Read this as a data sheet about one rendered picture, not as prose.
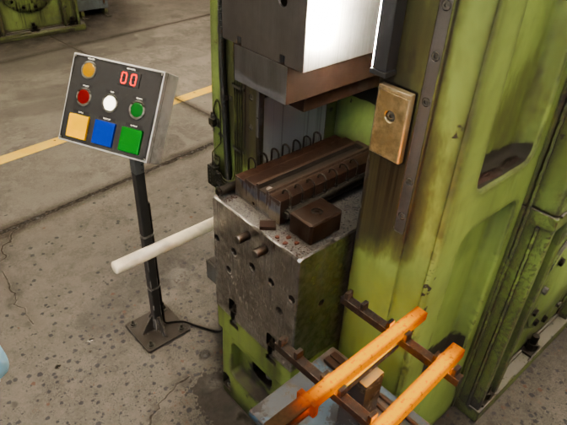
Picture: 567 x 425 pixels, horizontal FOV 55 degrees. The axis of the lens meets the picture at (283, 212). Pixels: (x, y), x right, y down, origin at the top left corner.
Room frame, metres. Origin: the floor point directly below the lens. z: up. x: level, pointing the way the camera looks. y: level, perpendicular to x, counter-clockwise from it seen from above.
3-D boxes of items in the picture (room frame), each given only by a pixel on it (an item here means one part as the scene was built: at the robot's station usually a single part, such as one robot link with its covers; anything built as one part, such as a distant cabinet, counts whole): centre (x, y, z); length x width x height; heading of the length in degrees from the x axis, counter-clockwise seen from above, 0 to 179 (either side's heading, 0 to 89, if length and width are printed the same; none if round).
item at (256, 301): (1.38, -0.12, 0.69); 0.56 x 0.38 x 0.45; 134
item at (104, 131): (1.50, 0.57, 1.01); 0.07 x 0.05 x 0.07; 69
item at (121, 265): (1.46, 0.38, 0.62); 0.44 x 0.05 x 0.05; 134
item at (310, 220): (1.18, -0.09, 0.95); 0.12 x 0.08 x 0.06; 134
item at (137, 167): (1.62, 0.52, 0.54); 0.04 x 0.04 x 1.08; 44
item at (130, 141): (1.47, 0.48, 1.01); 0.07 x 0.05 x 0.07; 69
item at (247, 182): (1.42, -0.07, 0.96); 0.42 x 0.20 x 0.09; 134
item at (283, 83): (1.42, -0.07, 1.32); 0.42 x 0.20 x 0.10; 134
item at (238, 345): (1.38, -0.12, 0.23); 0.55 x 0.37 x 0.47; 134
